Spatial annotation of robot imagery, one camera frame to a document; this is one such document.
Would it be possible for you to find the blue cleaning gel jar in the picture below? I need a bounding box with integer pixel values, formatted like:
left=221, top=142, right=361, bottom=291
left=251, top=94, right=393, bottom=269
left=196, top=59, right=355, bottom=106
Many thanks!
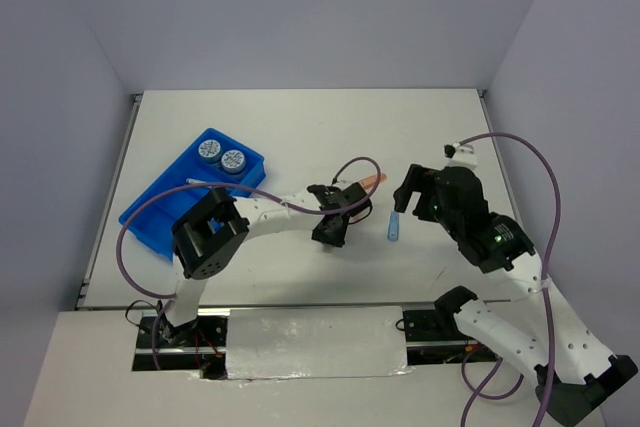
left=197, top=139, right=223, bottom=164

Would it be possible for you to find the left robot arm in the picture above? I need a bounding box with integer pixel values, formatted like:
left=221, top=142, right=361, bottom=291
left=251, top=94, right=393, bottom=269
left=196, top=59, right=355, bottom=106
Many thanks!
left=157, top=182, right=373, bottom=346

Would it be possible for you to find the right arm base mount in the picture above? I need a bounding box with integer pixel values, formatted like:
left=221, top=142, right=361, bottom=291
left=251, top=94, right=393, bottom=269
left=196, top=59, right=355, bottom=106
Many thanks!
left=395, top=307, right=497, bottom=366

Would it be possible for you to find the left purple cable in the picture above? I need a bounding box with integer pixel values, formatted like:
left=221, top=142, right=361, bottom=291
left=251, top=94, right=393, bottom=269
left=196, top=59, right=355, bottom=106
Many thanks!
left=115, top=156, right=384, bottom=371

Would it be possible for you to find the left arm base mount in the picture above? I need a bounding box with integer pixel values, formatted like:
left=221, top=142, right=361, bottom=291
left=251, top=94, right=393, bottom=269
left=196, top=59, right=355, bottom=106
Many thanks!
left=124, top=300, right=229, bottom=380

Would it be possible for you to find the blue white whiteboard marker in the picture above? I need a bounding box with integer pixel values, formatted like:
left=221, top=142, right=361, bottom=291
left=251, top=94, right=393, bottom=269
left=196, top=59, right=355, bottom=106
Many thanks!
left=185, top=178, right=211, bottom=187

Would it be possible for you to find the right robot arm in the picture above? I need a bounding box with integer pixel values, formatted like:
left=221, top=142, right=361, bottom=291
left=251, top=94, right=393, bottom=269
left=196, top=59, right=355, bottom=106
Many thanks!
left=393, top=140, right=638, bottom=426

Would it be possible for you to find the blue plastic divided tray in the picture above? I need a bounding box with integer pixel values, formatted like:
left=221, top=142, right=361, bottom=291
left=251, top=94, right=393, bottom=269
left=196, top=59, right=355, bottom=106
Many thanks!
left=118, top=128, right=266, bottom=260

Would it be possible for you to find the light blue correction tape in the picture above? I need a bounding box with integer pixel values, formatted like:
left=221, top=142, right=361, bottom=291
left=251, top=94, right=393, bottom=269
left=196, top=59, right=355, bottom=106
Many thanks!
left=387, top=211, right=400, bottom=242

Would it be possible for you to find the orange correction tape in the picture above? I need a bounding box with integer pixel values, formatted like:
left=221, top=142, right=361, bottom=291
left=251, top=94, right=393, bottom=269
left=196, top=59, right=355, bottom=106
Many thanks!
left=359, top=173, right=387, bottom=190

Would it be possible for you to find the silver foil sheet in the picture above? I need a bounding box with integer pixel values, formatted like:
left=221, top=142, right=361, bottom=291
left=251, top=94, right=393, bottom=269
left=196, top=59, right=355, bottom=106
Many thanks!
left=225, top=306, right=411, bottom=380

